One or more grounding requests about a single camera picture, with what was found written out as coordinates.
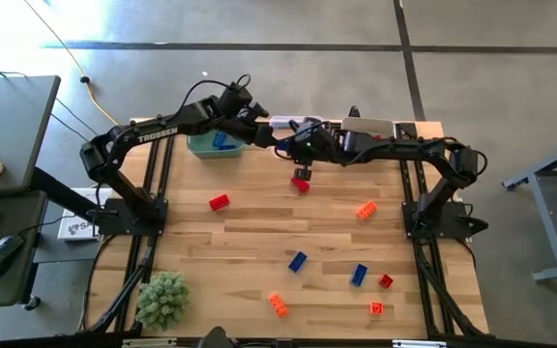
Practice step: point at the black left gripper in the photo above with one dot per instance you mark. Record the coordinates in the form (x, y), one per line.
(237, 128)

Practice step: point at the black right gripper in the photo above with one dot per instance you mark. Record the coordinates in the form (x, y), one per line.
(314, 145)

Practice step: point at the red building block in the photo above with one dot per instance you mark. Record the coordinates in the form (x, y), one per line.
(301, 186)
(219, 202)

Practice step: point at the blue building block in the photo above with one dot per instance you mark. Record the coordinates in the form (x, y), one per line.
(219, 139)
(298, 261)
(359, 274)
(228, 147)

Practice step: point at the orange building block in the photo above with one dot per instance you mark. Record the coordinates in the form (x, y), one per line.
(277, 305)
(366, 210)

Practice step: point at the small square orange block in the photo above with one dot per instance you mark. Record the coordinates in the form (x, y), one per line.
(376, 308)

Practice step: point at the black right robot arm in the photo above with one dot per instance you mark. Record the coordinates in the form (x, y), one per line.
(404, 147)

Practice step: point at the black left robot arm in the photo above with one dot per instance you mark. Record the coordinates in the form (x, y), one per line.
(162, 133)

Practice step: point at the clear plastic bin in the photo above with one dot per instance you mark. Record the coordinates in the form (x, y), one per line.
(278, 122)

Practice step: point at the teal plastic bin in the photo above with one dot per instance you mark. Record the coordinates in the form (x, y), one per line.
(201, 147)

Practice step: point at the black table clamp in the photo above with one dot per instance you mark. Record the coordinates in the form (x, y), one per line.
(354, 112)

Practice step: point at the white plastic bin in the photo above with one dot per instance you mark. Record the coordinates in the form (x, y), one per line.
(368, 126)

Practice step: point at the small square red block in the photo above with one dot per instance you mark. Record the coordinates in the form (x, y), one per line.
(386, 281)

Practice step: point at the green artificial plant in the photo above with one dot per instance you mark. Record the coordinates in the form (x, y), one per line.
(162, 299)

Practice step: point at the white printed box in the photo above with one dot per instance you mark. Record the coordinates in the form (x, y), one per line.
(75, 227)

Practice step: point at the black computer mouse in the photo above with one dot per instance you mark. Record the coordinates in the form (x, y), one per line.
(3, 253)

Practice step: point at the dark grey desk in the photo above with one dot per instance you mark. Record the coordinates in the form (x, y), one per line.
(12, 290)

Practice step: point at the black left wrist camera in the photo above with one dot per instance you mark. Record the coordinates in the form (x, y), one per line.
(235, 101)

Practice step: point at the black aluminium table frame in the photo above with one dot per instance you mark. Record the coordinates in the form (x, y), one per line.
(406, 182)

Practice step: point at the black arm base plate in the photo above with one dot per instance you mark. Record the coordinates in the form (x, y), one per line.
(114, 222)
(452, 227)

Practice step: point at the grey metal table frame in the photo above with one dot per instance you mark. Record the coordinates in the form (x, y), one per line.
(549, 217)

